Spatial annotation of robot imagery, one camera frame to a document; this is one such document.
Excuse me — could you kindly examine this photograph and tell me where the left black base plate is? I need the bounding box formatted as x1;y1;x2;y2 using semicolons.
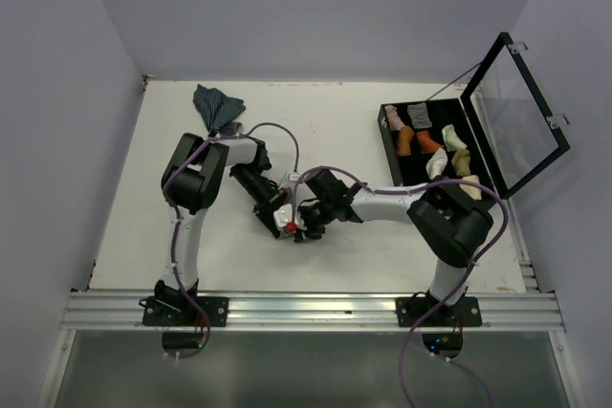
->
139;287;230;328

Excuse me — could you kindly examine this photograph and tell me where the glass box lid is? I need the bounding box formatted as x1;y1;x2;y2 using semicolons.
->
460;32;570;199

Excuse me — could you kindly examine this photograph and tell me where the grey striped rolled sock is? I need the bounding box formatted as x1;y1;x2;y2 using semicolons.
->
406;102;432;130

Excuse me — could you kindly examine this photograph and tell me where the brown rolled sock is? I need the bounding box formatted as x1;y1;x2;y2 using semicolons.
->
396;125;414;157

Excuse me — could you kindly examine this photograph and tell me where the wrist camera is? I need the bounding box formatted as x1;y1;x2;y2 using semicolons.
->
273;204;306;239
279;172;300;188

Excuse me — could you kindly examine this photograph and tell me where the striped blue cloth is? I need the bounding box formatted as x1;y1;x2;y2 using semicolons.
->
193;84;246;137

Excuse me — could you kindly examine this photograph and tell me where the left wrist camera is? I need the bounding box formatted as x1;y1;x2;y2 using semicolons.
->
279;172;300;188

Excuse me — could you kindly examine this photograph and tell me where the black storage box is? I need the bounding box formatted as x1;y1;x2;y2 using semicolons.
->
377;98;501;192

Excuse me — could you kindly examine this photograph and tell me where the orange rolled sock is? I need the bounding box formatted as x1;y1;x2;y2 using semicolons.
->
416;130;446;155

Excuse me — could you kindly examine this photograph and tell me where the white rolled sock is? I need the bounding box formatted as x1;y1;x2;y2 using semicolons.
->
426;148;448;181

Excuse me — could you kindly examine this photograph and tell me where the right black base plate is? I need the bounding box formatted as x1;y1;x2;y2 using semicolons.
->
395;291;483;328

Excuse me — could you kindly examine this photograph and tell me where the aluminium rail frame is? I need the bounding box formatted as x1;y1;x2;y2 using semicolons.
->
37;290;586;407

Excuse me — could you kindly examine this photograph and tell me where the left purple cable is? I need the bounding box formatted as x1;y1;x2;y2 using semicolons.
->
161;121;302;359

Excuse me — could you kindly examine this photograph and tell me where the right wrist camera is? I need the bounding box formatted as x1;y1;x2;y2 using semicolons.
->
273;204;306;239

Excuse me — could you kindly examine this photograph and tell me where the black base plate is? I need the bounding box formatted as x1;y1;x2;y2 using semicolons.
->
139;287;230;328
395;291;483;328

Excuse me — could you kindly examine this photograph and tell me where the pale green rolled sock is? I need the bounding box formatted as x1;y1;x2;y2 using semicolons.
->
442;124;468;152

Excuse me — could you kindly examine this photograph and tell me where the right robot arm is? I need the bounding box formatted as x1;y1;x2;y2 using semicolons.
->
276;169;493;325

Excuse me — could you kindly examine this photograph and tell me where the pink rolled sock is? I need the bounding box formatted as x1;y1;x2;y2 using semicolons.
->
384;105;405;131

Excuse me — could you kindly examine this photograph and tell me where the cream rolled sock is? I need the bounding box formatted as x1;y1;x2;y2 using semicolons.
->
459;175;482;201

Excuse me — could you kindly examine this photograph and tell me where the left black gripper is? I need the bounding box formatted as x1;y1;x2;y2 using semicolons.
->
231;163;288;236

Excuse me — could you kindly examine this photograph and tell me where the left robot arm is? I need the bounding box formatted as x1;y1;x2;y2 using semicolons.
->
155;133;291;325

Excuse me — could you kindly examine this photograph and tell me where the olive rolled sock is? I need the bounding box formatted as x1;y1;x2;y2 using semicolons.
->
451;148;471;178

